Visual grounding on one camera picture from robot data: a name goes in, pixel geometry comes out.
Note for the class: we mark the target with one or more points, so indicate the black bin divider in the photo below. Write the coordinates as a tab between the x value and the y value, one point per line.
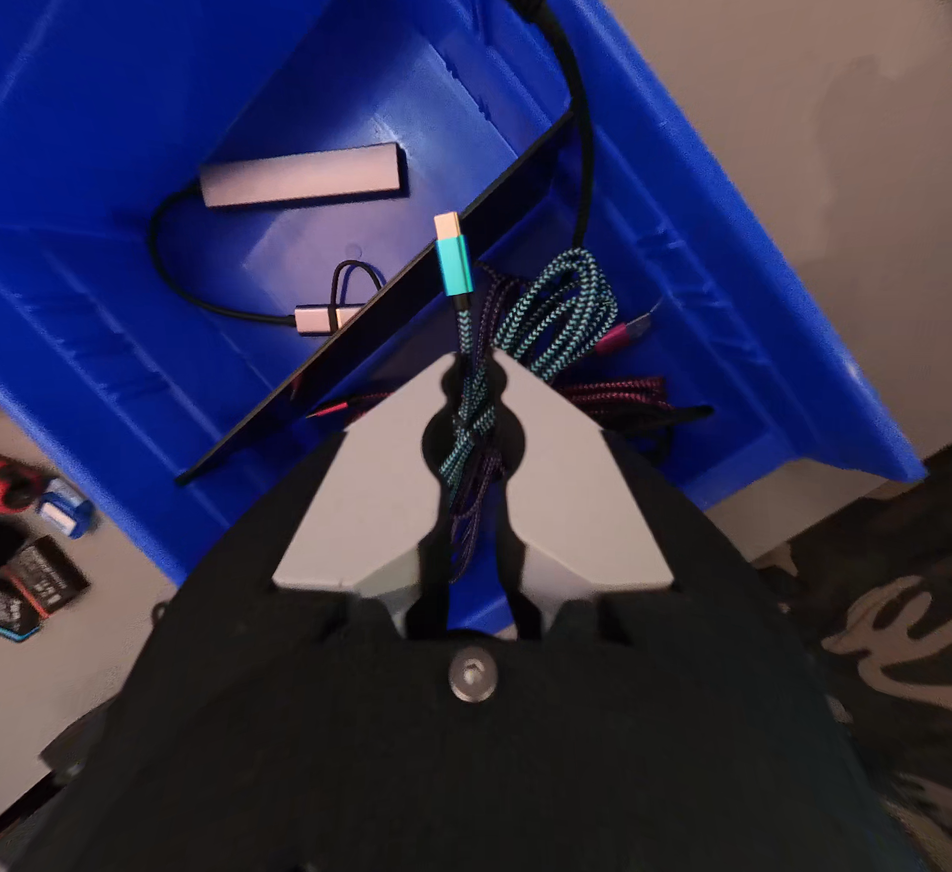
372	336

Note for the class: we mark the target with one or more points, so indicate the person's camouflage trousers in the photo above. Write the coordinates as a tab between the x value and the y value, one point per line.
892	589

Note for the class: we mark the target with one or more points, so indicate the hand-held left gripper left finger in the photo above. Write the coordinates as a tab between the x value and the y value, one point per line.
357	515

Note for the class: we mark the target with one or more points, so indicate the red black gadget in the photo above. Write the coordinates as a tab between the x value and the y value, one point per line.
15	482

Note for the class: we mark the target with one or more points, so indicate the blue plastic storage bin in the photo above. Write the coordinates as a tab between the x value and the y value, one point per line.
111	69

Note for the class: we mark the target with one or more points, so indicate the small blue white gadget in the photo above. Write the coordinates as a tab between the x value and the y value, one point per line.
67	504

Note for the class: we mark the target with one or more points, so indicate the black battery pack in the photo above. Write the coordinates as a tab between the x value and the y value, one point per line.
44	574

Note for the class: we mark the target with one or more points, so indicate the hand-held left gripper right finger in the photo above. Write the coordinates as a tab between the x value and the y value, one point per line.
587	515

